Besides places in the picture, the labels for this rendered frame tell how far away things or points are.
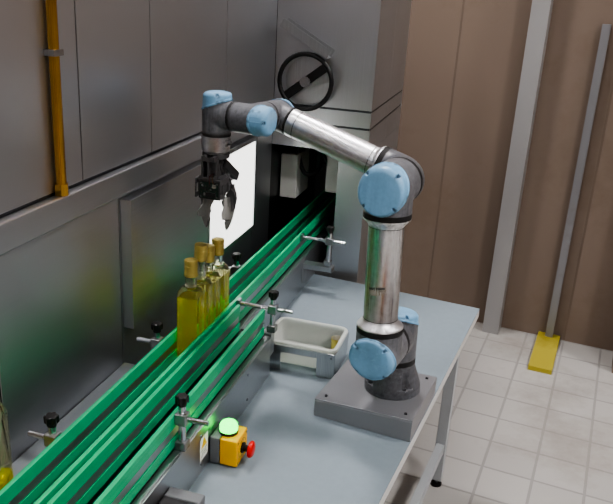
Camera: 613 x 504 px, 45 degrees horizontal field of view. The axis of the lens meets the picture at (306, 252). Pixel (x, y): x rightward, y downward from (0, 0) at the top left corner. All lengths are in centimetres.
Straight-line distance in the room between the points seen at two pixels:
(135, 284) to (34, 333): 37
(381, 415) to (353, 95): 127
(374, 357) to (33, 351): 78
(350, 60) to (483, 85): 155
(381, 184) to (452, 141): 258
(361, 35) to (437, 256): 200
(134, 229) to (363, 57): 122
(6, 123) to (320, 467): 104
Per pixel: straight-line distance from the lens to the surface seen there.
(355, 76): 277
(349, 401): 200
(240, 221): 258
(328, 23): 278
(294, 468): 184
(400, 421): 195
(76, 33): 165
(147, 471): 157
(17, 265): 155
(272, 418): 202
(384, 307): 181
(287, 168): 302
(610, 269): 434
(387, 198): 170
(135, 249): 189
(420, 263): 449
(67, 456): 163
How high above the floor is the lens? 184
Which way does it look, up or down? 20 degrees down
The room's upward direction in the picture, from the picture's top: 3 degrees clockwise
